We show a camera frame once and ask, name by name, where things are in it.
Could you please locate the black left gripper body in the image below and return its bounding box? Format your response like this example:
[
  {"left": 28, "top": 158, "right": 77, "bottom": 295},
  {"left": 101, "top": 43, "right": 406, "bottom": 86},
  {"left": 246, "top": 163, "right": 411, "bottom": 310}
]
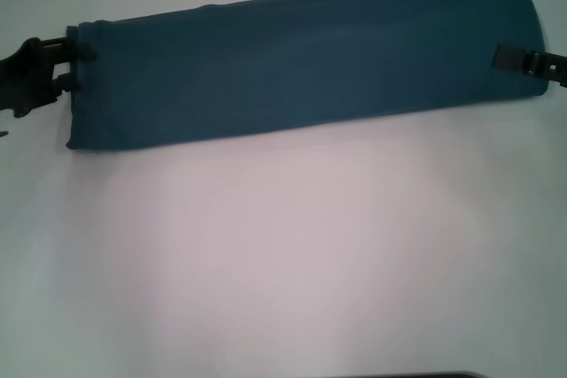
[{"left": 0, "top": 37, "right": 61, "bottom": 120}]

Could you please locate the blue t-shirt with pink print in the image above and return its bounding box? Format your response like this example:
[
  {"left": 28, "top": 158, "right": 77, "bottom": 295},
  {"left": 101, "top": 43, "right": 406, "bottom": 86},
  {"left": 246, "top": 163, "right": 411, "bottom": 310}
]
[{"left": 65, "top": 0, "right": 551, "bottom": 154}]

